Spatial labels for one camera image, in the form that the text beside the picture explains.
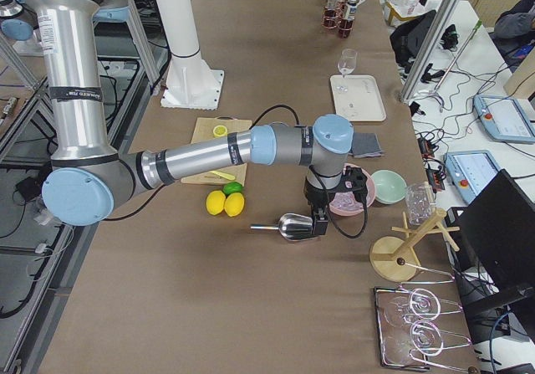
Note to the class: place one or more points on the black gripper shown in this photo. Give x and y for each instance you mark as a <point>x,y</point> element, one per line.
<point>314,197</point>

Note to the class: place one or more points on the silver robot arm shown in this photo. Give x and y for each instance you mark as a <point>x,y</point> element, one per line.
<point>90,178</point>

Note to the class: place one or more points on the pink bowl of ice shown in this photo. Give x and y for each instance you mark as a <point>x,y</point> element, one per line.
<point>344,203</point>

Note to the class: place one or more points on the stainless steel ice scoop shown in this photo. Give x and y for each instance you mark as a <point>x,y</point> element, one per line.
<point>293,227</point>

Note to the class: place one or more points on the grey folded cloth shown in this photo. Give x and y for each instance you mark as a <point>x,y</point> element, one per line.
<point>365,145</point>

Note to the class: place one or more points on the mint green bowl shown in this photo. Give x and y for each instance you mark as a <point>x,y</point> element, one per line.
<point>390,186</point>

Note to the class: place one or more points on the yellow lemon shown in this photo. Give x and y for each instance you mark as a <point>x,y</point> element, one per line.
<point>234,204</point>
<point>215,202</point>

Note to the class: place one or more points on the green lime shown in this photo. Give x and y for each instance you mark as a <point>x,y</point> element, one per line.
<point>232,187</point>

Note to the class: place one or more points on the wooden cup rack stand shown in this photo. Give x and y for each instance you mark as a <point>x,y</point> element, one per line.
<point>394,258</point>

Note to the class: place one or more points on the yellow plastic knife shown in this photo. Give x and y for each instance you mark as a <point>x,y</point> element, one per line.
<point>224,175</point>

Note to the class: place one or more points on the clear glass mug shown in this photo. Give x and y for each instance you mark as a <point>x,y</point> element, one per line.
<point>420,202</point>

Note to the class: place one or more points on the cream rabbit print tray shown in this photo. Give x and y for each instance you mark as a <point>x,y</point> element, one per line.
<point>357,98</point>

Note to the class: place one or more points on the half lemon slice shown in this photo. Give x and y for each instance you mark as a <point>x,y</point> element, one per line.
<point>219,131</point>

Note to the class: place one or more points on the bamboo cutting board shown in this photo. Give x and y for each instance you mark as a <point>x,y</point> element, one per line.
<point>203,131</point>

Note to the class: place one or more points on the black framed glass tray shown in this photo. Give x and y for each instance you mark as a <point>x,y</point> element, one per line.
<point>387,325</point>

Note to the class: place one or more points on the clear wine glass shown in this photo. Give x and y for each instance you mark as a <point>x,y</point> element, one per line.
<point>346,65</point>

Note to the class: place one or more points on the upturned wine glass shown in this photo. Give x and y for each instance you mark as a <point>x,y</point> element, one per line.
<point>422,303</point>
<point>421,340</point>

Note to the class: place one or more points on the blue teach pendant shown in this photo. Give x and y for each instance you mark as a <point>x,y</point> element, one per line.
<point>470,171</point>
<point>504,119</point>

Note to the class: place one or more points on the black monitor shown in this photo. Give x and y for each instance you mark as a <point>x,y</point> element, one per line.
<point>499,226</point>

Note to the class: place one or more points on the black backpack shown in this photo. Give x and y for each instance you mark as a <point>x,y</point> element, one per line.
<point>408,38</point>

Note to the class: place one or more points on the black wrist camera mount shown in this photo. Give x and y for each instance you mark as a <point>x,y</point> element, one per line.
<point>355,181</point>

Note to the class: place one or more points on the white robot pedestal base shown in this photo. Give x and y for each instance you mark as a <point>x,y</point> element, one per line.
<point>190,82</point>

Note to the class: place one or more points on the aluminium frame post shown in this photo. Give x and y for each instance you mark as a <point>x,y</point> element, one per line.
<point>443,15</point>

